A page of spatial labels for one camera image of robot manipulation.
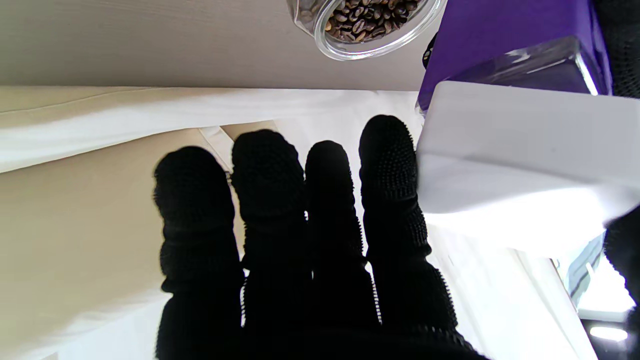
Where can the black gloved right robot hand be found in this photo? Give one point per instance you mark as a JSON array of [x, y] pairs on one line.
[[280, 250]]

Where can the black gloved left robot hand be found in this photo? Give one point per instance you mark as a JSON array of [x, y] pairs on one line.
[[622, 40]]

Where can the purple square coffee jar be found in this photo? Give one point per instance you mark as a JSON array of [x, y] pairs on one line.
[[500, 35]]

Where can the white square jar lid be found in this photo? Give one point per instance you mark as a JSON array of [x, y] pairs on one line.
[[525, 165]]

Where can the glass jar of coffee beans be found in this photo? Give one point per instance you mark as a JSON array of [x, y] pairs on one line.
[[365, 25]]

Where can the beige sofa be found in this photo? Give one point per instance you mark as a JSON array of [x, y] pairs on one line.
[[75, 225]]

